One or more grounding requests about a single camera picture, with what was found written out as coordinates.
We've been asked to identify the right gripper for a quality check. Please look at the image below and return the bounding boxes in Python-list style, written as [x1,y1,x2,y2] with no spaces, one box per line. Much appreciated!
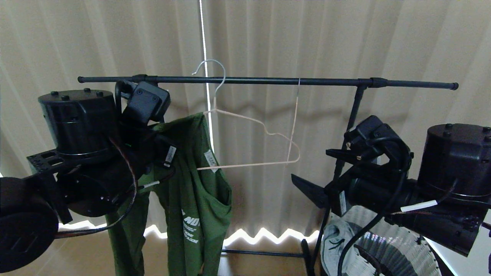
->
[291,149,484,257]

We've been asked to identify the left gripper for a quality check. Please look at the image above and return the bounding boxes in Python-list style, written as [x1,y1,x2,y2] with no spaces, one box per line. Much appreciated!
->
[58,128,178,217]

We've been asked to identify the pink clothes hanger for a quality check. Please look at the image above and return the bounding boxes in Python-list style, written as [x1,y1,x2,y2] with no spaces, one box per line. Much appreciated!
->
[192,59,301,172]
[286,78,301,166]

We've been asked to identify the green printed sleeveless shirt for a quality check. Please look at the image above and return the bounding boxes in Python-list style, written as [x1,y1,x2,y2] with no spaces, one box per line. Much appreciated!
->
[105,113,232,276]

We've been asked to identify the white laundry basket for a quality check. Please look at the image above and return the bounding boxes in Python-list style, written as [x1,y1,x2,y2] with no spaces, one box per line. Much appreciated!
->
[320,205,442,276]

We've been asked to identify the black clothes rack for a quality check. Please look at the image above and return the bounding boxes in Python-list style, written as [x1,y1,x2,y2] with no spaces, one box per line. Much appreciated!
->
[77,75,459,276]

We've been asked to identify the pale grey shorts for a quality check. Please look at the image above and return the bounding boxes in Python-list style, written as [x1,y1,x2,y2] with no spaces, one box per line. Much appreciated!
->
[320,220,361,276]

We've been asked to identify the beige curtain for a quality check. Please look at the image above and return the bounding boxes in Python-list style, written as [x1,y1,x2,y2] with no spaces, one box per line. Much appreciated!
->
[0,0,491,246]

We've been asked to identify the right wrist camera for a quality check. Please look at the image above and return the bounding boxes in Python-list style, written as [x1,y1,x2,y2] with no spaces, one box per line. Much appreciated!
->
[344,115,414,177]

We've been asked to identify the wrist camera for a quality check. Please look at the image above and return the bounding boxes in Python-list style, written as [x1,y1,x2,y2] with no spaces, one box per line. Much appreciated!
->
[115,80,171,127]
[344,115,414,177]

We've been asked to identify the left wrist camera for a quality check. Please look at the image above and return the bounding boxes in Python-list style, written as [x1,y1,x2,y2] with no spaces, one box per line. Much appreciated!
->
[115,80,171,127]

